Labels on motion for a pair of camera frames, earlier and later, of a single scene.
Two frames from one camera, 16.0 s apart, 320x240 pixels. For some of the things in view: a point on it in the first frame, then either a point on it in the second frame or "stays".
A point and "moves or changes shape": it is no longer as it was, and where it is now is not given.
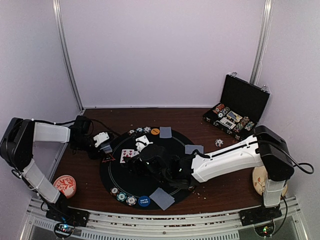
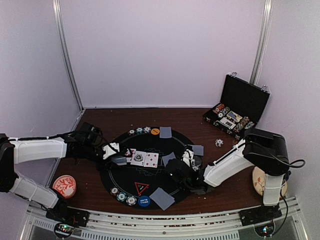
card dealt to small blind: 162,198 stays
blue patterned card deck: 108,149 moves or changes shape
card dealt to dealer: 189,148 stays
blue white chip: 147,129 stays
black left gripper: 95,154 to 105,163
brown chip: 114,191 stays
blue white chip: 131,200 stays
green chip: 121,196 stays
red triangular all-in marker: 108,158 moves or changes shape
